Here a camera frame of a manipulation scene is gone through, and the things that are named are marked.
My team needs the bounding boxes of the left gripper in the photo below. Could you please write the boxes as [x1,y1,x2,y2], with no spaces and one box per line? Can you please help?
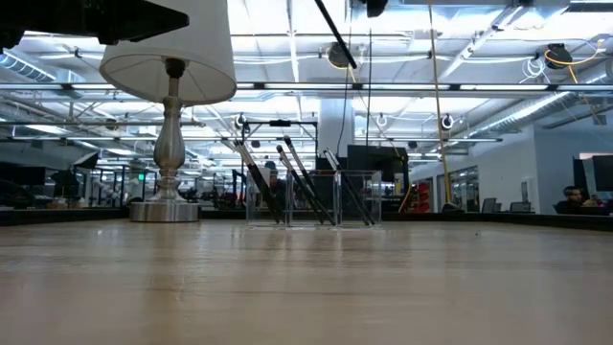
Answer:
[0,0,191,52]

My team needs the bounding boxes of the thin pointed black makeup brush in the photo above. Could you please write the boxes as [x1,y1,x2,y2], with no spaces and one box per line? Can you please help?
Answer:
[282,135,337,226]

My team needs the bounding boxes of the clear acrylic three-compartment organizer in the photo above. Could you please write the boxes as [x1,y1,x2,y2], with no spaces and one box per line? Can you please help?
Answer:
[245,170,383,229]

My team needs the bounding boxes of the red shelf items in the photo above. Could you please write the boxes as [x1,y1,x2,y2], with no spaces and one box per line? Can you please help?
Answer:
[415,180,432,213]

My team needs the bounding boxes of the white shade silver table lamp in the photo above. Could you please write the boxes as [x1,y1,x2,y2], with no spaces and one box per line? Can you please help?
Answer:
[99,0,238,224]

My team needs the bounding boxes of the black perforated computer case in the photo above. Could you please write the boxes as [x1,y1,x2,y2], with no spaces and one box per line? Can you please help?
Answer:
[315,144,411,215]

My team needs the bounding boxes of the person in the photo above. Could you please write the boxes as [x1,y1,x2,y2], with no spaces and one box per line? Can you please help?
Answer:
[554,185,608,216]
[262,160,288,215]

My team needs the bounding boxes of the black monitor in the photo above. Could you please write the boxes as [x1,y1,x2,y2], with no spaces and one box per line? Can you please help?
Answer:
[592,154,613,193]
[573,157,588,193]

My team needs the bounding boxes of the black hanging cable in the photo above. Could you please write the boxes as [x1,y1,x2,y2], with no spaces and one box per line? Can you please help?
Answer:
[364,28,374,148]

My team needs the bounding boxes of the yellow cable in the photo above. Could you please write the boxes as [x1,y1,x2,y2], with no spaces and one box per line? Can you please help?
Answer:
[427,0,454,212]

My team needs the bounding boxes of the black background gantry frame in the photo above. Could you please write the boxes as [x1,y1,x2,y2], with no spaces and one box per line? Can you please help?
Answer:
[240,119,320,212]

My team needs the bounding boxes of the silver ceiling duct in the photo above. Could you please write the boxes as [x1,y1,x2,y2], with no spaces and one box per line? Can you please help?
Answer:
[466,71,613,140]

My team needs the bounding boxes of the black aluminium table frame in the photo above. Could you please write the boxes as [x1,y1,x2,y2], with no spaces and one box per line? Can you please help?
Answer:
[0,206,613,232]

